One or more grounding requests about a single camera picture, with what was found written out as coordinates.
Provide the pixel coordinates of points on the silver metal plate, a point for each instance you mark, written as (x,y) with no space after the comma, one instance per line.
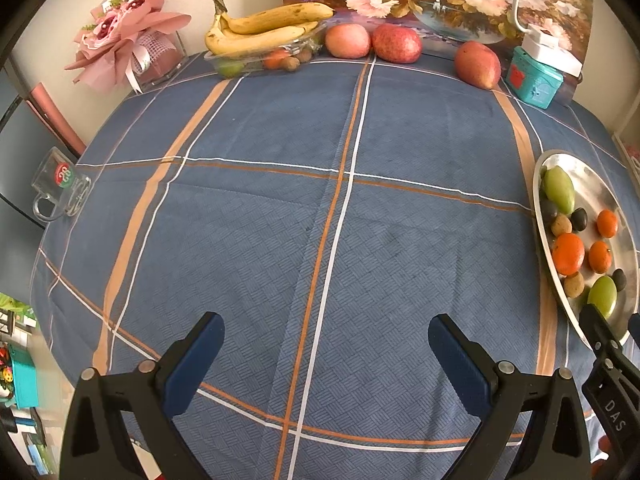
(590,185)

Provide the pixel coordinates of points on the small green mango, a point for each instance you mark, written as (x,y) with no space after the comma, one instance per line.
(602,295)

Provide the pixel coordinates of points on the blue plaid tablecloth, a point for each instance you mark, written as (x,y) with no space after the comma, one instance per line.
(250,210)

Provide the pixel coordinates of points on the white shelf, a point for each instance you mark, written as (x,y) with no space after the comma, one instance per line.
(631,160)

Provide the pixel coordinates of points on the large orange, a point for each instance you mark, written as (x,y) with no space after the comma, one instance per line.
(568,254)

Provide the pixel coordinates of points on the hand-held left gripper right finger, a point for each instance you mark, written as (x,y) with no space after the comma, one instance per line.
(460,365)

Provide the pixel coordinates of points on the white desk lamp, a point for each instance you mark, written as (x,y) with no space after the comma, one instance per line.
(550,50)

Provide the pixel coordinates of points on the brown kiwi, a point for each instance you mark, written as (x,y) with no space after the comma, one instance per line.
(573,284)
(290,64)
(305,56)
(561,225)

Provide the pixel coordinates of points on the pink flower bouquet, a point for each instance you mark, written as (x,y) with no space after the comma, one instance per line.
(125,35)

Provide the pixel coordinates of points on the clear glass mug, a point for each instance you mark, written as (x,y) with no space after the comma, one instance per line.
(60,180)

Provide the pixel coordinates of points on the yellow banana bunch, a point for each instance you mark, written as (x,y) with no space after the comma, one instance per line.
(260,40)

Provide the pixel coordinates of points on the red mango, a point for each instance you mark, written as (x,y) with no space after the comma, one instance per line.
(477,65)

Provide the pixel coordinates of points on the dark red apple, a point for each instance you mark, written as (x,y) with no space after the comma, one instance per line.
(397,44)

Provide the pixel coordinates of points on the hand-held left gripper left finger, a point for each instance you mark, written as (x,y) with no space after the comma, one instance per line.
(195,365)

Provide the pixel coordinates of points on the pink paper roll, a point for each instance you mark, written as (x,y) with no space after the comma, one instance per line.
(50,115)

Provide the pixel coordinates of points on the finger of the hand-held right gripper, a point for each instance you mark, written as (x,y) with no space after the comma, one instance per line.
(635,327)
(597,325)

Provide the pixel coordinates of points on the clear plastic fruit container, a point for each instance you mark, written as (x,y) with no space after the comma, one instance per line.
(247,64)

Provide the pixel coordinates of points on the small green fruit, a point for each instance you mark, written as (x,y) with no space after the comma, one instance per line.
(230,68)

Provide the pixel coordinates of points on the large green mango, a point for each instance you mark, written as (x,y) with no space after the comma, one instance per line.
(559,190)

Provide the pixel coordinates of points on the small orange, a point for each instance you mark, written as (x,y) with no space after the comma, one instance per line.
(607,223)
(276,60)
(600,257)

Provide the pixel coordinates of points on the pink apple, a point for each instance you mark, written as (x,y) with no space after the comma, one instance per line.
(347,40)

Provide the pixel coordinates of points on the teal storage box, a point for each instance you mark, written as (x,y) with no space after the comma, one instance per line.
(24,375)

